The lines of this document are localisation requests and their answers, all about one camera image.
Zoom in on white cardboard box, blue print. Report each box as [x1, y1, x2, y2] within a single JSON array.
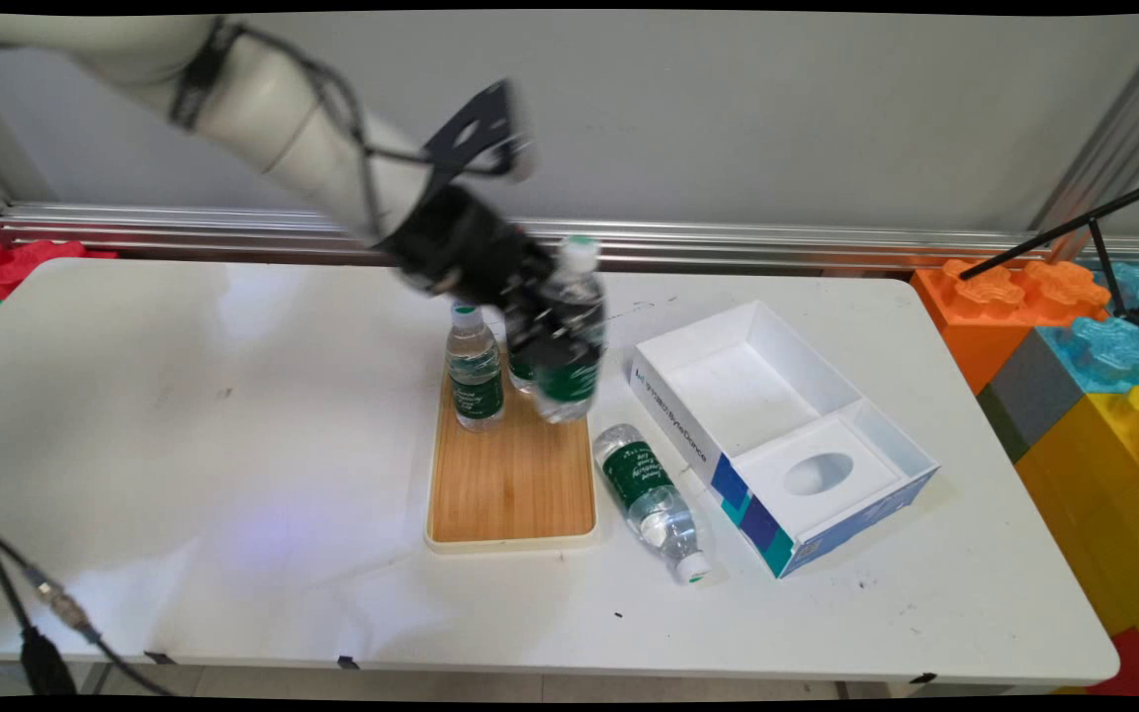
[[626, 299, 942, 580]]

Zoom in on yellow giant toy block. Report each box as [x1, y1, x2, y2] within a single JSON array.
[[1013, 384, 1139, 685]]

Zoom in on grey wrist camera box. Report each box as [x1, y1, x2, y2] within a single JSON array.
[[419, 77, 538, 186]]

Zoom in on red giant toy blocks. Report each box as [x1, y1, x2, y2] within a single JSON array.
[[0, 235, 120, 301]]

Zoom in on red giant toy block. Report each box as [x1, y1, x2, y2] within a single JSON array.
[[1084, 626, 1139, 699]]

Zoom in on bamboo tray with cream rim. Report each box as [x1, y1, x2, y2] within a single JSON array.
[[422, 338, 603, 554]]

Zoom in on light blue giant toy block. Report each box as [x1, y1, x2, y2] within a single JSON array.
[[1084, 260, 1139, 327], [1034, 314, 1139, 397]]

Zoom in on orange giant toy block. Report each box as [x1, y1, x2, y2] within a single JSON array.
[[910, 258, 1111, 394]]

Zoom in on horizontal aluminium rail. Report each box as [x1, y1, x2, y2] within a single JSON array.
[[0, 201, 1139, 270]]

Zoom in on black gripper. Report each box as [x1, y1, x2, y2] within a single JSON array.
[[379, 184, 608, 375]]

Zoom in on plain black cable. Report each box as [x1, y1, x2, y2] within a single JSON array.
[[0, 529, 78, 697]]

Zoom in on black tripod stand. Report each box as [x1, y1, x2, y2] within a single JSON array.
[[958, 172, 1139, 334]]

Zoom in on black cable with metal connector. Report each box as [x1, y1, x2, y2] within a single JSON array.
[[0, 512, 180, 697]]

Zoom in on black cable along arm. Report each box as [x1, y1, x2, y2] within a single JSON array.
[[223, 22, 516, 243]]

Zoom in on green label water bottle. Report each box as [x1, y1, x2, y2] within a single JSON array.
[[591, 422, 717, 586], [528, 233, 610, 426], [505, 331, 541, 397], [444, 302, 507, 434]]

